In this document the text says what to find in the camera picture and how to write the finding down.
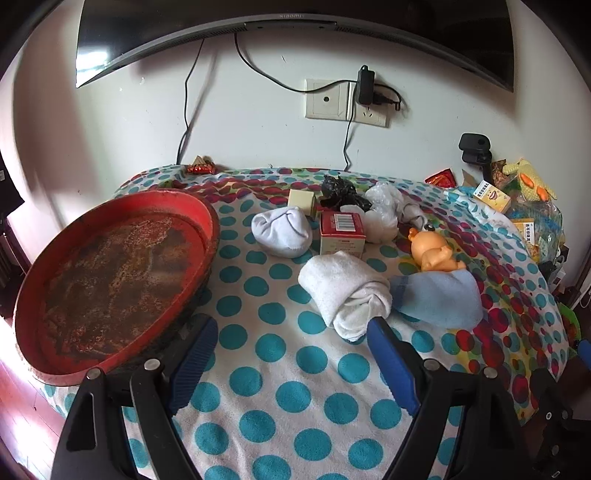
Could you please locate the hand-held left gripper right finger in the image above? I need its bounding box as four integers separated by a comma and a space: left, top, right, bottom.
367, 316, 541, 480

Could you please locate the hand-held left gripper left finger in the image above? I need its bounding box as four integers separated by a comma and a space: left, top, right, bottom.
51, 316, 219, 480

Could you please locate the blue sock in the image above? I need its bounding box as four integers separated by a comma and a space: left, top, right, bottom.
389, 270, 484, 331

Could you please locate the white sock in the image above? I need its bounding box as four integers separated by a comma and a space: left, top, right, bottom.
297, 251, 394, 343

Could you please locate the red round tray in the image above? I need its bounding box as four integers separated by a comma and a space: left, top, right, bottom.
14, 188, 221, 387

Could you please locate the red box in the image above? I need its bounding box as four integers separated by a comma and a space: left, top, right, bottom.
320, 211, 368, 257

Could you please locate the white plastic bag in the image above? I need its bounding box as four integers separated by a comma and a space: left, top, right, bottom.
342, 181, 408, 243

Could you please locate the white sock ball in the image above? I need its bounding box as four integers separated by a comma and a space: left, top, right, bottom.
251, 206, 314, 258

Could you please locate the beige sock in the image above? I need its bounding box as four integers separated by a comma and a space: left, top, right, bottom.
399, 198, 428, 227

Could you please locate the black plastic bag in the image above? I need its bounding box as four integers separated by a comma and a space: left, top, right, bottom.
320, 174, 371, 210

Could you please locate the small cream box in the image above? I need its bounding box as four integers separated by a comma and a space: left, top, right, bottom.
287, 189, 320, 219

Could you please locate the green basket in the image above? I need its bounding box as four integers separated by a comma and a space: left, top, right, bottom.
556, 299, 583, 344

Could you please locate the polka dot blanket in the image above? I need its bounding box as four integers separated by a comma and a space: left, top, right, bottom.
41, 164, 566, 480

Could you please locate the orange snack packet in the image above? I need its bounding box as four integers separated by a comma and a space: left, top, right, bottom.
525, 239, 548, 265

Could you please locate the yellow medicine box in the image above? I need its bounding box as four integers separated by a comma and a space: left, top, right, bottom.
512, 220, 538, 248
471, 183, 513, 213

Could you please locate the clear plastic bag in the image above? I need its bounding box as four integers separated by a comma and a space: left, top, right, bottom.
502, 184, 565, 261

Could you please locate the yellow knitted duck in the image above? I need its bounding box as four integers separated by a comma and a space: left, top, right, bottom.
503, 159, 562, 205

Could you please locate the red foil snack packet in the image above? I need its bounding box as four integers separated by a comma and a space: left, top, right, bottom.
187, 155, 218, 175

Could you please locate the black plug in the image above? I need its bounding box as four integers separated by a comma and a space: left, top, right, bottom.
373, 91, 402, 112

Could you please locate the black power adapter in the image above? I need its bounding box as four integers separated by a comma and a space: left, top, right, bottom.
355, 66, 376, 106

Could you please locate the black television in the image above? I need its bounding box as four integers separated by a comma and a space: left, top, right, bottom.
76, 0, 515, 93

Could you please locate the black adapter cable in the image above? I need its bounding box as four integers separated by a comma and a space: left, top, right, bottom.
341, 105, 357, 171

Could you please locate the black clamp mount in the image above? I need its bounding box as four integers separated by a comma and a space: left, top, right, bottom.
458, 132, 495, 186

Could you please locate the white power wall socket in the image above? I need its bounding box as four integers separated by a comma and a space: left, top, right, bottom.
348, 83, 389, 129

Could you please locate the black television cable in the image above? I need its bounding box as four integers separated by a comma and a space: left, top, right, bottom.
176, 39, 206, 165

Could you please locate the white coaxial wall plate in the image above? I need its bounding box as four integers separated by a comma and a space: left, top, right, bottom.
305, 78, 352, 121

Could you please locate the black plug cable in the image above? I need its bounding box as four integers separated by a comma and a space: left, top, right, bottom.
233, 32, 403, 112

